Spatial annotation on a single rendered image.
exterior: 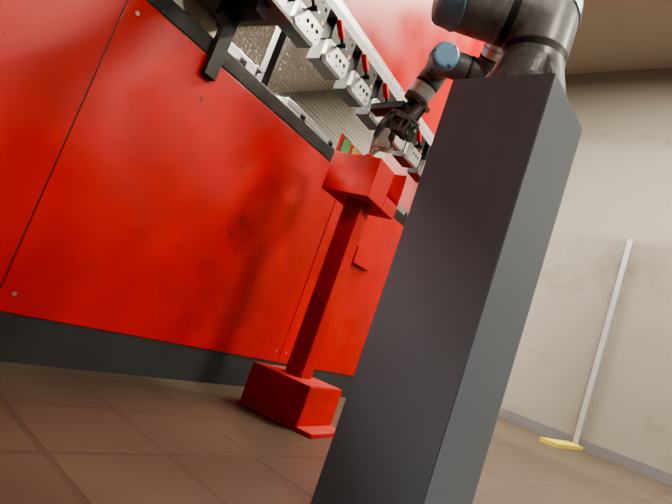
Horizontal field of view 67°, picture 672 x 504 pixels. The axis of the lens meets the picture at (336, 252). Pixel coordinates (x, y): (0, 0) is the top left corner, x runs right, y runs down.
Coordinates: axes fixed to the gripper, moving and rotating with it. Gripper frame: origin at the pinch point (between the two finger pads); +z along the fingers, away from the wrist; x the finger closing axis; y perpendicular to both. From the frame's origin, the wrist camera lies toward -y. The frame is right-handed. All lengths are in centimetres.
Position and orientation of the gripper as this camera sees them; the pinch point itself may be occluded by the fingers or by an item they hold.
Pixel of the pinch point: (370, 150)
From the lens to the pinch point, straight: 154.9
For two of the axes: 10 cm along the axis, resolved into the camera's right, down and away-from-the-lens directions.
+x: 4.5, 2.7, 8.5
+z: -6.0, 8.0, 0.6
